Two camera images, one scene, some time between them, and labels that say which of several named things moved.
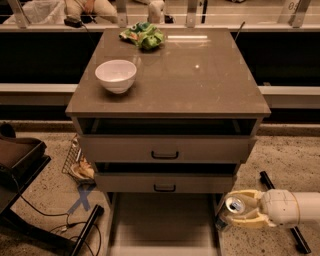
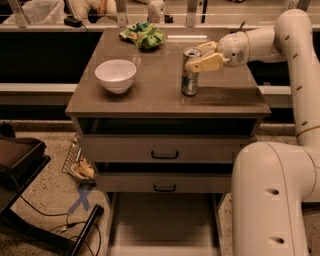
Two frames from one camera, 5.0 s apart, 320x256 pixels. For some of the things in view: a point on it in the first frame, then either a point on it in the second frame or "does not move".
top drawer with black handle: (167, 148) does not move
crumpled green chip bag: (144, 34) does not move
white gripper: (280, 207) → (234, 47)
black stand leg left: (97, 212) does not move
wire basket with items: (77, 164) does not move
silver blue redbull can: (232, 206) → (189, 78)
